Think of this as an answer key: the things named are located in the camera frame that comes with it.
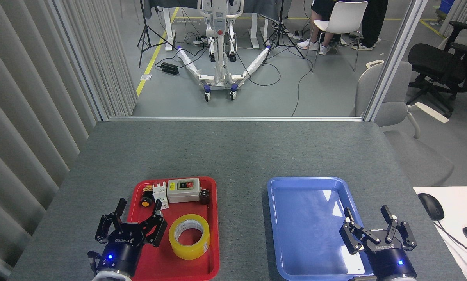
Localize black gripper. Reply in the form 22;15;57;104
339;205;417;281
95;198;168;276

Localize yellow tape roll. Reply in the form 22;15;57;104
169;214;211;260

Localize white circuit breaker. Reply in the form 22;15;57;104
152;181;169;210

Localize black computer mouse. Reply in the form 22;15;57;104
418;193;445;221

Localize blue plastic tray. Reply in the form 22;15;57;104
267;176;379;281

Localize red plastic tray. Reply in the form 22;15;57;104
127;176;220;281

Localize white side desk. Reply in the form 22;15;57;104
413;186;467;281

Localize grey padded chair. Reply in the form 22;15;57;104
350;60;455;187

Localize black power adapter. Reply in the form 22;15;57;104
160;62;179;76

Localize black office chair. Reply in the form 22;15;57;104
407;20;467;118

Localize black tripod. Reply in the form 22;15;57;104
137;0;177;68
263;0;305;66

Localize white wheeled stand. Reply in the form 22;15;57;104
176;0;272;103

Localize dark-topped desk with white legs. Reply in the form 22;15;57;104
142;0;292;51

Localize standing person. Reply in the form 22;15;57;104
351;0;389;50

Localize white plastic chair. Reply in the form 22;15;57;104
311;1;369;73

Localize seated person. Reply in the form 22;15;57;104
297;0;349;55

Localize grey push button switch box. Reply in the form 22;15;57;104
166;178;201;203

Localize black mouse cable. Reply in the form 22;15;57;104
437;219;467;262

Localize silver frame rail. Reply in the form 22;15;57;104
108;116;364;122

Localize black floor cable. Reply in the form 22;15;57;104
291;59;316;117

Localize silver frame post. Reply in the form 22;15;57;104
363;0;429;122

